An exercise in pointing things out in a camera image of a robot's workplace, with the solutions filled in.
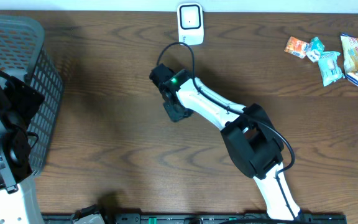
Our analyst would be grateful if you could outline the orange tissue pack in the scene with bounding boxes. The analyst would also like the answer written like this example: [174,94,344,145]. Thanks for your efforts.
[284,37,309,58]

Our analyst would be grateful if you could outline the teal tissue pack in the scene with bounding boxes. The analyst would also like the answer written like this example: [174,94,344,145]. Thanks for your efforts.
[306,37,325,63]

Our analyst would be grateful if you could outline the teal wrapper packet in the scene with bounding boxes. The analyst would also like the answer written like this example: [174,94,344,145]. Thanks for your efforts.
[318,51,344,86]

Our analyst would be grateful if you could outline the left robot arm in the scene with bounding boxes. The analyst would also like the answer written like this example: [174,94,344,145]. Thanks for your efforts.
[0,70,44,223]

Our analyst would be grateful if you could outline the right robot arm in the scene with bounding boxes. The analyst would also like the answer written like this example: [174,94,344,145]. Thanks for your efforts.
[149,64,301,221]

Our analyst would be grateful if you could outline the dark plastic mesh basket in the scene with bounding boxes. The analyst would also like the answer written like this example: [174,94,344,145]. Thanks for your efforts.
[0,12,64,177]

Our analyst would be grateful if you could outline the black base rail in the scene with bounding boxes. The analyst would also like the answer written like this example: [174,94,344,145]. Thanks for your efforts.
[40,205,347,224]

